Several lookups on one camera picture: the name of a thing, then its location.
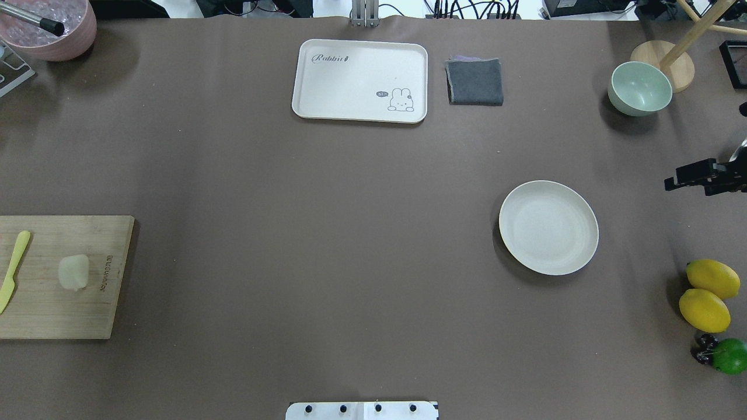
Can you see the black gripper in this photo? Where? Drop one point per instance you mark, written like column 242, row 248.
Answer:
column 695, row 174

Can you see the cream round plate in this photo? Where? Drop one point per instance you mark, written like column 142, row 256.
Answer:
column 548, row 227

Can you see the white steamed bun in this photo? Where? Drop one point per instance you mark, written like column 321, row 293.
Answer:
column 73, row 272

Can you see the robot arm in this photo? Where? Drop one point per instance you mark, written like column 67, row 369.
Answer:
column 715, row 177

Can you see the black framed tray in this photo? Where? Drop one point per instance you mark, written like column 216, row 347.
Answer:
column 733, row 54

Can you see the cream rabbit tray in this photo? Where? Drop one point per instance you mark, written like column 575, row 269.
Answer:
column 357, row 80

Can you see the mint green bowl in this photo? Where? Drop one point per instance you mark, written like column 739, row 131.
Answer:
column 638, row 89

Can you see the left yellow lemon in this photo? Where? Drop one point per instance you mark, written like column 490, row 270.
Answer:
column 713, row 276

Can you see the yellow lemon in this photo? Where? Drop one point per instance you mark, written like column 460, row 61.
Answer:
column 713, row 276
column 705, row 311

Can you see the wooden mug tree stand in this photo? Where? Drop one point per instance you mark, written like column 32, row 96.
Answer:
column 673, row 59

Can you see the right yellow lemon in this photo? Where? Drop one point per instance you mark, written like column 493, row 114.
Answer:
column 705, row 311

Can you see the dark purple grapes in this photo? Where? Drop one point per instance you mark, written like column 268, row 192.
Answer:
column 704, row 347

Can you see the grey folded cloth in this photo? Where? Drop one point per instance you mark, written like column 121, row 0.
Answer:
column 474, row 81

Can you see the pink bowl of ice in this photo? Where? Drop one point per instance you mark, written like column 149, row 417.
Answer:
column 80, row 32

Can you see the metal rod black tip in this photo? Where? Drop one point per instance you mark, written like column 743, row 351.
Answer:
column 51, row 26

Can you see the bamboo cutting board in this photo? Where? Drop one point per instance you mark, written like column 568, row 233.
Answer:
column 40, row 308

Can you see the yellow plastic knife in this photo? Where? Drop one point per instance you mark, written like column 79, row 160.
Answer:
column 9, row 284

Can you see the aluminium frame post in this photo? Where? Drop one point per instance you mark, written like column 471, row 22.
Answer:
column 364, row 13

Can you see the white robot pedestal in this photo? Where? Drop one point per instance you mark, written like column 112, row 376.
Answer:
column 363, row 410

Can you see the white wire cup rack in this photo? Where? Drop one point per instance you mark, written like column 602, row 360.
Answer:
column 14, row 70

